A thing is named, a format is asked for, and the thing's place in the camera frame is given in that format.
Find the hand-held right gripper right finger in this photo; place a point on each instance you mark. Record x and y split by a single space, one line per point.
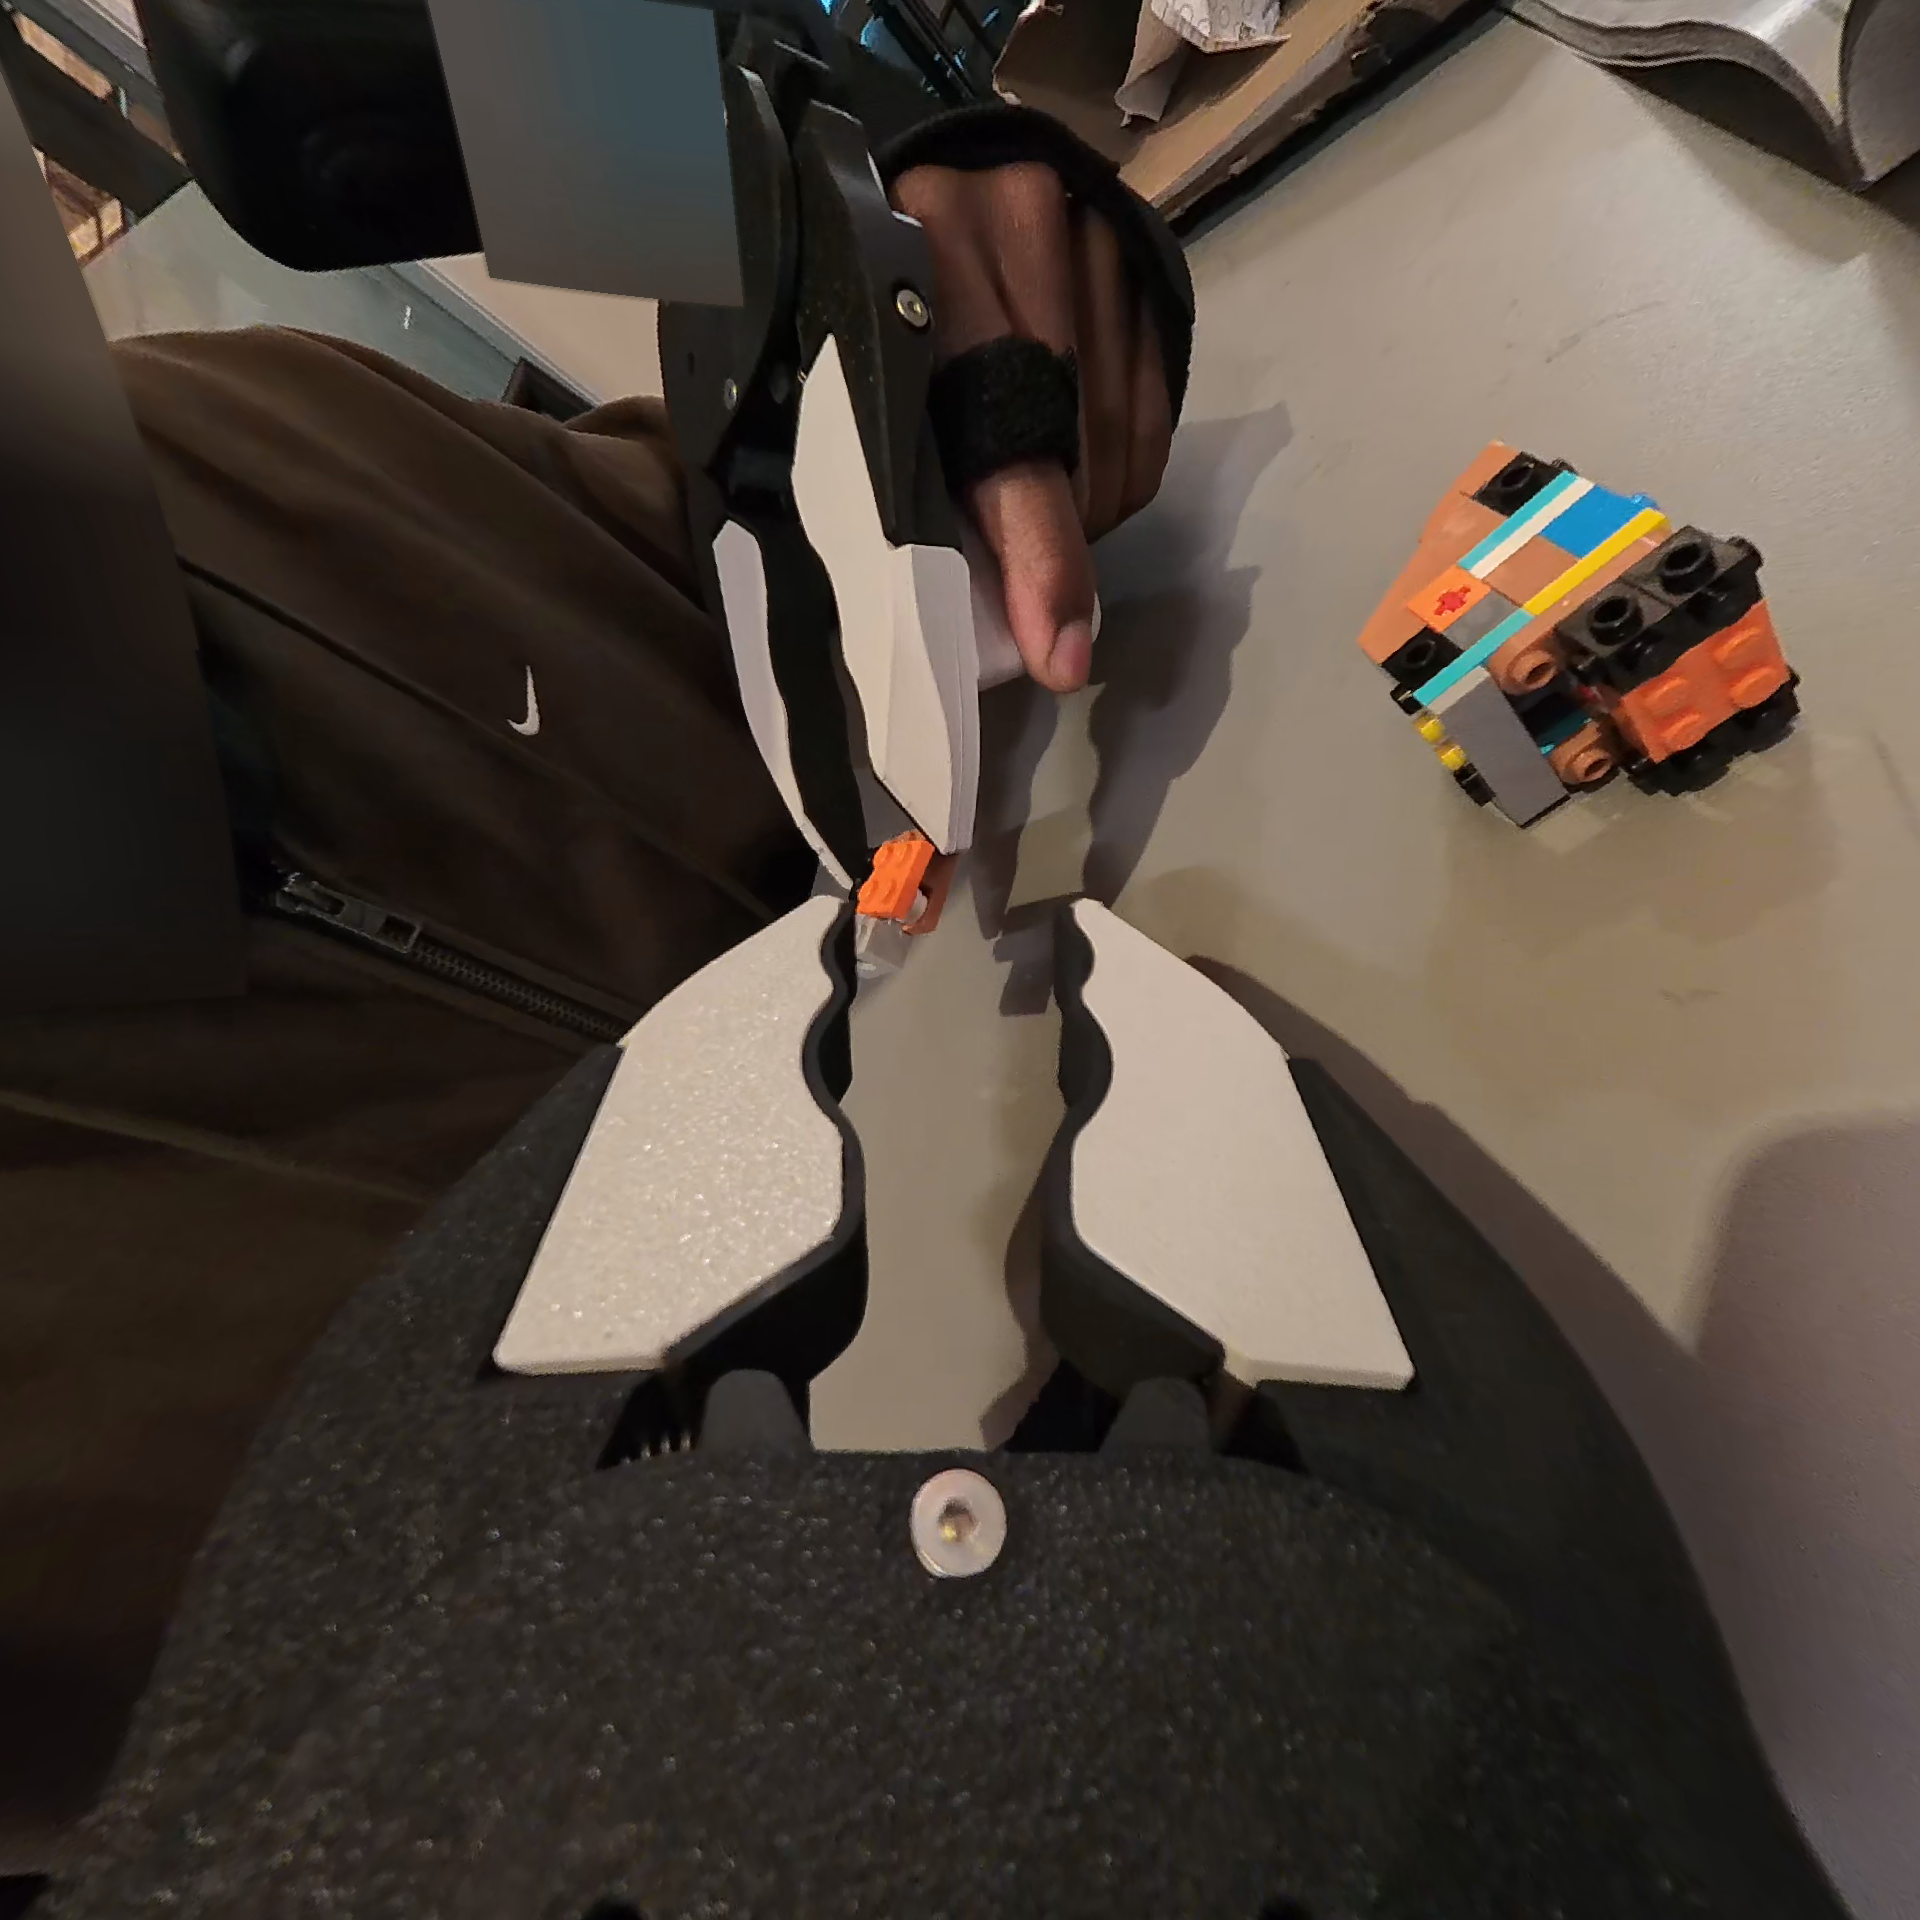
1214 1186

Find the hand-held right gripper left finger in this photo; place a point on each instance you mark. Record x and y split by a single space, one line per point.
690 1172

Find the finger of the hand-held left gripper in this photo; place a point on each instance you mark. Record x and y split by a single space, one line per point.
915 675
755 662

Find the orange toy brick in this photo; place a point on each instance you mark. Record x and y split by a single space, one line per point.
891 879

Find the small white toy brick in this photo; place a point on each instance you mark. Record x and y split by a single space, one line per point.
881 945

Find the colourful toy brick model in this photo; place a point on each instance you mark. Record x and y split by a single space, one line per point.
1558 601

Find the grey desk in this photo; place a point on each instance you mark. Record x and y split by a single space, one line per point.
1499 1051

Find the person's left hand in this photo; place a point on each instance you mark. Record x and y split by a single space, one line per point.
1020 270

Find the person's brown jacket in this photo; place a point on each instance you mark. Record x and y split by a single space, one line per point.
450 601

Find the brown cardboard box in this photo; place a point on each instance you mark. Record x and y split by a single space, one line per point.
1318 90

